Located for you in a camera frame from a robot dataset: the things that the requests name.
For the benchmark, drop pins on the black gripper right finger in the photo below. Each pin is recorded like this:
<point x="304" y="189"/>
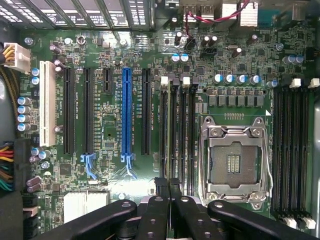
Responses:
<point x="197" y="220"/>

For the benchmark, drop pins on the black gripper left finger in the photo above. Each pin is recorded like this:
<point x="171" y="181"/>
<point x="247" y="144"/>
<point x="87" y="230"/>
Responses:
<point x="157" y="217"/>

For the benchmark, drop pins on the metal CPU socket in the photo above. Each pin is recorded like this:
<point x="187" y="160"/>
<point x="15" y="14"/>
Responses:
<point x="235" y="162"/>

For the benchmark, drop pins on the silver chipset heatsink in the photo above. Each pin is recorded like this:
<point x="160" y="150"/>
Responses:
<point x="85" y="206"/>

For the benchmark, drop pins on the metal socket locking lever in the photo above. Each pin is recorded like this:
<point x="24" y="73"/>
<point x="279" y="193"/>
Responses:
<point x="271" y="175"/>

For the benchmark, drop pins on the long black expansion slot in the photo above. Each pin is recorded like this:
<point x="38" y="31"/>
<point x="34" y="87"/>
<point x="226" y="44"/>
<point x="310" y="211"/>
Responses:
<point x="69" y="112"/>
<point x="146" y="112"/>

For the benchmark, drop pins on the black expansion slot blue clip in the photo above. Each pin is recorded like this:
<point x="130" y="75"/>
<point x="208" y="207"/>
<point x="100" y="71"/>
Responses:
<point x="89" y="112"/>

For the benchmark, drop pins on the black main power connector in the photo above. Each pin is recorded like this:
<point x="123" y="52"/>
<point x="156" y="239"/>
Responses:
<point x="22" y="165"/>

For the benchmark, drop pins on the short black expansion slot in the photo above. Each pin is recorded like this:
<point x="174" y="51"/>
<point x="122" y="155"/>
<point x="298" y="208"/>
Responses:
<point x="107" y="80"/>

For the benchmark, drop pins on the white expansion slot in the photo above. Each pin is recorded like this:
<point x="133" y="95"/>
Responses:
<point x="47" y="105"/>

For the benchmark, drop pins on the green motherboard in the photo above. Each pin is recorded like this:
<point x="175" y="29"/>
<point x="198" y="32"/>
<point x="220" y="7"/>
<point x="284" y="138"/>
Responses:
<point x="225" y="62"/>

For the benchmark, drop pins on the grey power supply unit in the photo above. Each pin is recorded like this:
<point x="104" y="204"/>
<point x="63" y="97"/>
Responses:
<point x="5" y="120"/>

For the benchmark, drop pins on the silver dual USB port block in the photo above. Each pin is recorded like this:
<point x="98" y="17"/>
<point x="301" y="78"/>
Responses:
<point x="198" y="12"/>

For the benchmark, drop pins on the white power connector plug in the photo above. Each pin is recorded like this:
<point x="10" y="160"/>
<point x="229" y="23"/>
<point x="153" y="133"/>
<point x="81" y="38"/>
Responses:
<point x="20" y="57"/>

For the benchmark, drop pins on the silver striped port housing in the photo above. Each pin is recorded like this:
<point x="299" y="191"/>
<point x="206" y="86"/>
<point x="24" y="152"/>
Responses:
<point x="248" y="15"/>

